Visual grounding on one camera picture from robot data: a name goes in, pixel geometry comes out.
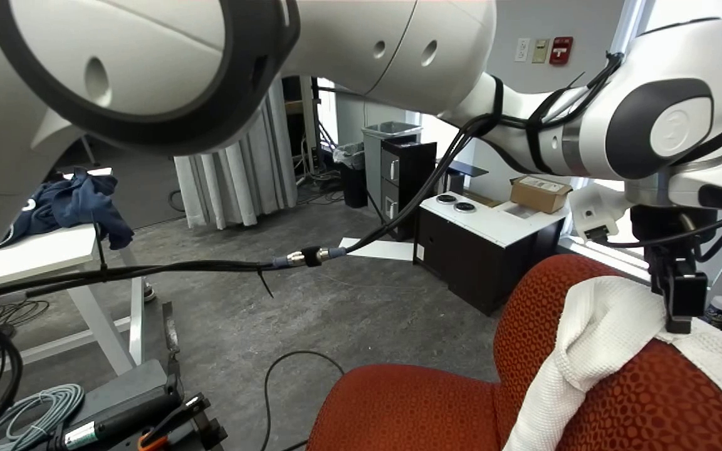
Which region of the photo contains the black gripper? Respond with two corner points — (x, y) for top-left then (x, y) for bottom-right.
(631, 202), (710, 335)

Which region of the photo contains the white towel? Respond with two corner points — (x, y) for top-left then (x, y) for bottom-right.
(502, 272), (722, 451)

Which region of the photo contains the red fabric office chair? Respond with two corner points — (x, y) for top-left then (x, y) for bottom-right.
(305, 252), (722, 451)

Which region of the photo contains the brown cardboard box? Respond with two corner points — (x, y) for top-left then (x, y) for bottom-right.
(508, 173), (575, 215)

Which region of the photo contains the dark cabinet with white top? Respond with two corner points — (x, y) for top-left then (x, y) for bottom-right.
(413, 189), (570, 318)

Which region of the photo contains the red fire alarm pull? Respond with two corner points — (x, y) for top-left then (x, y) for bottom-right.
(546, 34), (577, 67)

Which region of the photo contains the small black waste bin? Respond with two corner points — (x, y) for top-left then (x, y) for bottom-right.
(340, 160), (372, 210)

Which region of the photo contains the grey curtain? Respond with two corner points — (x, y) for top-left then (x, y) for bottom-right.
(171, 78), (302, 234)

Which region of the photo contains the navy blue cloth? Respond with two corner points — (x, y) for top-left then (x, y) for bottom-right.
(0, 170), (139, 252)

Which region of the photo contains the white folding table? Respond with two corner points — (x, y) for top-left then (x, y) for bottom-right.
(0, 221), (181, 381)

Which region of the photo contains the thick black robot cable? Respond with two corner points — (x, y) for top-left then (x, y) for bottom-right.
(0, 53), (631, 313)

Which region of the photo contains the black floor cable loop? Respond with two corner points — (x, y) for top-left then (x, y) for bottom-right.
(259, 345), (348, 451)

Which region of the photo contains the black clamp with orange handle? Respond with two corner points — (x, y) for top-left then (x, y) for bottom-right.
(58, 391), (231, 451)

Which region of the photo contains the coiled grey-blue cable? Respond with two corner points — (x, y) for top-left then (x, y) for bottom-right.
(0, 381), (88, 451)

